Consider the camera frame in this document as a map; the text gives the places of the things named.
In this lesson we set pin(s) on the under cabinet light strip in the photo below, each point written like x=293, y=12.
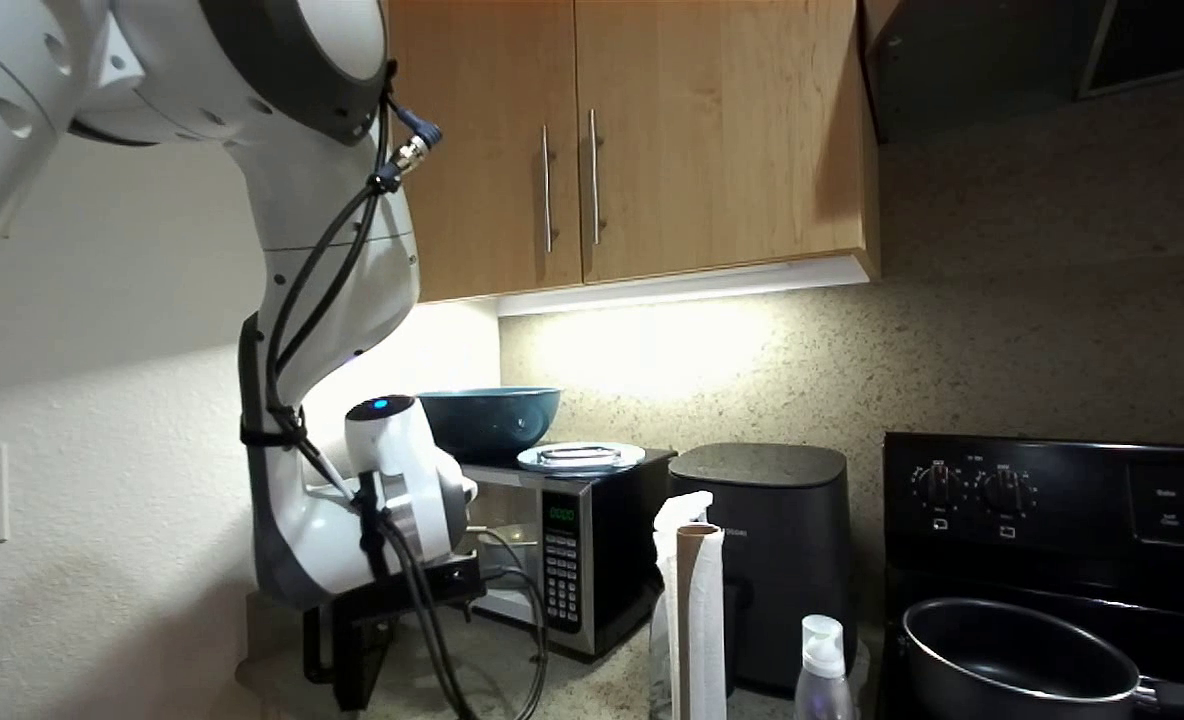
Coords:
x=685, y=286

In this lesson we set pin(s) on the black electric stove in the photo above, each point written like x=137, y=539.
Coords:
x=1056, y=515

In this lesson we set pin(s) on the black steel microwave oven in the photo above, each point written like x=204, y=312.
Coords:
x=619, y=560

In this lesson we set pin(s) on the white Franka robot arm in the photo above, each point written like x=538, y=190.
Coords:
x=34, y=80

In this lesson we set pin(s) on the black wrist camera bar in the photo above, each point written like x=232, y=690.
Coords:
x=419, y=580

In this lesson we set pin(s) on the large blue bowl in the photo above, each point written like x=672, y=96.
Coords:
x=498, y=418

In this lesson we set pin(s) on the paper towel roll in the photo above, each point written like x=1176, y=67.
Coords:
x=702, y=625

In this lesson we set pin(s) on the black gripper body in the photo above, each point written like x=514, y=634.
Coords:
x=361, y=644

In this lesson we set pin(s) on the black air fryer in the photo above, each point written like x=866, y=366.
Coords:
x=767, y=560

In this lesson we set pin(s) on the dark cooking pot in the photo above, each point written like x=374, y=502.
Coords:
x=1004, y=666

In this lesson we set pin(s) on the white plate with lid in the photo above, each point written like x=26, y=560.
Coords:
x=584, y=457

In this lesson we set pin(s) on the dark range hood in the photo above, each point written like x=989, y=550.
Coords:
x=993, y=62

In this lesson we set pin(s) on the small white capped bottle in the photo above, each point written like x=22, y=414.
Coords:
x=823, y=672

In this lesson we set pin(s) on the wooden wall cabinet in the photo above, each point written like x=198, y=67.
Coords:
x=697, y=133

